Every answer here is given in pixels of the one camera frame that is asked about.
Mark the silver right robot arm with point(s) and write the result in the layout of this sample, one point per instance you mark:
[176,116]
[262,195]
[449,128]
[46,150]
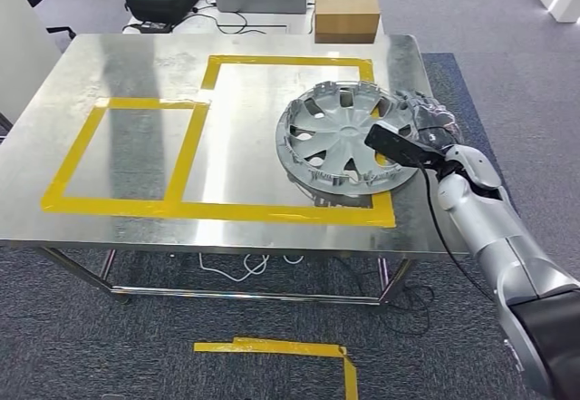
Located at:
[507,241]

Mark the small yellow tape square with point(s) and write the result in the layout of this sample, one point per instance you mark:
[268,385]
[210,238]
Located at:
[72,157]

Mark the large yellow tape square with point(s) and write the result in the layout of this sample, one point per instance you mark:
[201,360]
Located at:
[271,212]

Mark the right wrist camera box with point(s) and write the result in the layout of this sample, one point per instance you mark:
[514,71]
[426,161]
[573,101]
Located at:
[398,145]

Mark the stainless steel workbench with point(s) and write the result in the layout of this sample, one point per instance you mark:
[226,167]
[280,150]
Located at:
[226,145]

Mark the white side table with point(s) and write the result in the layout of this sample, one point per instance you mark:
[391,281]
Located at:
[23,55]

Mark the yellow floor tape outline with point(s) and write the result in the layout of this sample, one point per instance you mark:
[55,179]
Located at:
[271,347]

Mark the silver wheel hubcap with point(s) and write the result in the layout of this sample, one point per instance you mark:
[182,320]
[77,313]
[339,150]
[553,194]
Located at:
[335,136]

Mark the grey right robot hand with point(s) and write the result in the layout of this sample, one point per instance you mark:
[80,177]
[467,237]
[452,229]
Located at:
[431,122]

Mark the brown cardboard box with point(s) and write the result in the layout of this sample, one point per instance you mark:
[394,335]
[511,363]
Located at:
[346,12]

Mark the black power adapter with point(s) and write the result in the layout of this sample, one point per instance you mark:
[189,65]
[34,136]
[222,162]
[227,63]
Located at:
[154,26]

